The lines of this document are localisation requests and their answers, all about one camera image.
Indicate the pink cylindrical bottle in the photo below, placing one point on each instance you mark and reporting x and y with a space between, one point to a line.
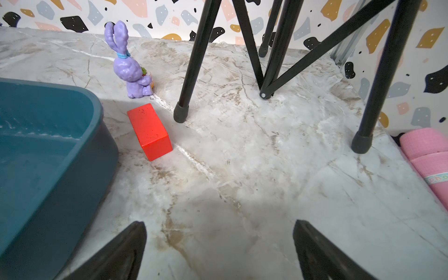
427 151

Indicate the teal plastic storage box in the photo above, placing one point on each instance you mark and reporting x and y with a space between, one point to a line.
57 161

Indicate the aluminium corner profile right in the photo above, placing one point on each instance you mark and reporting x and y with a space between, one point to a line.
342 52

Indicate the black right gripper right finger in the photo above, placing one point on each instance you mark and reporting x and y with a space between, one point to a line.
321 259

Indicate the red block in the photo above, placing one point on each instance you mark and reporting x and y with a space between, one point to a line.
150 132

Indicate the purple rabbit figurine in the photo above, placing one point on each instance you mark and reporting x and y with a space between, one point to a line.
139 81

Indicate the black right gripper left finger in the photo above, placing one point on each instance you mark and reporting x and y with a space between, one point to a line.
120 259

